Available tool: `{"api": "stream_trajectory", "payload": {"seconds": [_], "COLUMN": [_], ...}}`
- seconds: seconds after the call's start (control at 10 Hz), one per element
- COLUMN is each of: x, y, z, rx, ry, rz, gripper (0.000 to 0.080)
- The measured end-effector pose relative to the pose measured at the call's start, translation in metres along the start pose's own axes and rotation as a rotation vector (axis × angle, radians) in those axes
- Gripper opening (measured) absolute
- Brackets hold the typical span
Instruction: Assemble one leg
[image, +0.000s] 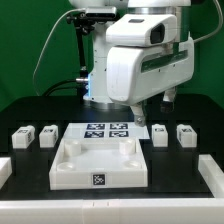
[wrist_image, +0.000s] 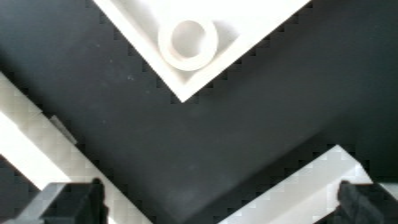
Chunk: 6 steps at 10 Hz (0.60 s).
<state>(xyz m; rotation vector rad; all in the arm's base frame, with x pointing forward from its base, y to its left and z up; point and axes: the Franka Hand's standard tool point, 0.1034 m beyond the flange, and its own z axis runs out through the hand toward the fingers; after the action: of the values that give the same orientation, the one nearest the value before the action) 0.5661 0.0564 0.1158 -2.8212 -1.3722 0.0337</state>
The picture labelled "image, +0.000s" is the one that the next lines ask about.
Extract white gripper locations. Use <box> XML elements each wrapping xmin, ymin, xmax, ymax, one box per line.
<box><xmin>106</xmin><ymin>37</ymin><xmax>194</xmax><ymax>127</ymax></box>

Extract white square table top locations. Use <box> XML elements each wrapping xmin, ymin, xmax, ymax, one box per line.
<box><xmin>49</xmin><ymin>138</ymin><xmax>148</xmax><ymax>190</ymax></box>

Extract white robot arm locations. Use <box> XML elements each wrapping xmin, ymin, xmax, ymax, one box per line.
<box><xmin>69</xmin><ymin>0</ymin><xmax>224</xmax><ymax>126</ymax></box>

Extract white sheet with fiducial tags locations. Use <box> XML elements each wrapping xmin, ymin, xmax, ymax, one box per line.
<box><xmin>64</xmin><ymin>122</ymin><xmax>150</xmax><ymax>139</ymax></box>

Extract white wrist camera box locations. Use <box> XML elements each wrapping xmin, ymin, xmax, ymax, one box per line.
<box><xmin>106</xmin><ymin>14</ymin><xmax>177</xmax><ymax>47</ymax></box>

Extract black cables at base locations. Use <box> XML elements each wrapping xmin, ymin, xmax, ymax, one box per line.
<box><xmin>43</xmin><ymin>78</ymin><xmax>88</xmax><ymax>98</ymax></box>

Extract black camera stand pole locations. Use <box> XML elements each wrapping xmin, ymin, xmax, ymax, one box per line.
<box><xmin>66</xmin><ymin>13</ymin><xmax>94</xmax><ymax>97</ymax></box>

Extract black camera on stand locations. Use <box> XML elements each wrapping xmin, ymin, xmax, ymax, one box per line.
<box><xmin>81</xmin><ymin>6</ymin><xmax>117</xmax><ymax>20</ymax></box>

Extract white front barrier wall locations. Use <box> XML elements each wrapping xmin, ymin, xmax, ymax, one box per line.
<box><xmin>0</xmin><ymin>198</ymin><xmax>224</xmax><ymax>224</ymax></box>

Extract white camera cable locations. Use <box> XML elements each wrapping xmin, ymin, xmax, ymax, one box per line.
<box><xmin>32</xmin><ymin>7</ymin><xmax>87</xmax><ymax>97</ymax></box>

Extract white left barrier wall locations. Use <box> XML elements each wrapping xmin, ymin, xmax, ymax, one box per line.
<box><xmin>0</xmin><ymin>157</ymin><xmax>12</xmax><ymax>189</ymax></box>

